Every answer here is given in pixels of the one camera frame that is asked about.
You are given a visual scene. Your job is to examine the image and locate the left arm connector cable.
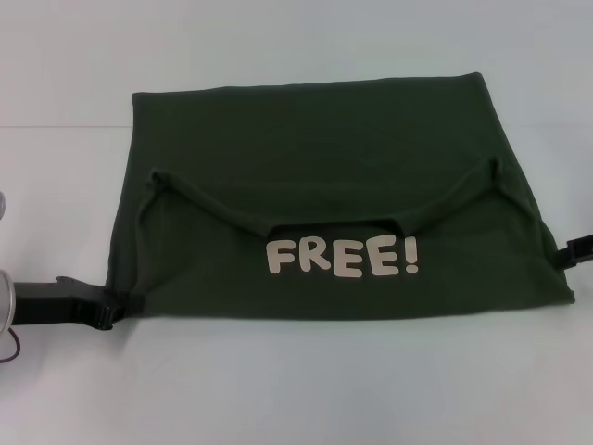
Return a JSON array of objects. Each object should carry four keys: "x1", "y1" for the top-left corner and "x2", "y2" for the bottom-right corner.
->
[{"x1": 0, "y1": 327, "x2": 23, "y2": 366}]

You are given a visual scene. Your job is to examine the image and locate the dark green t-shirt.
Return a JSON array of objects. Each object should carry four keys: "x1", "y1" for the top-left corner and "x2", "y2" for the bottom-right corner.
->
[{"x1": 105, "y1": 71, "x2": 577, "y2": 322}]

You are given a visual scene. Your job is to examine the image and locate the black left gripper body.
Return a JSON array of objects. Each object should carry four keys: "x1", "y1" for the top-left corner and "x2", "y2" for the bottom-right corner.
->
[{"x1": 12, "y1": 275, "x2": 107, "y2": 329}]

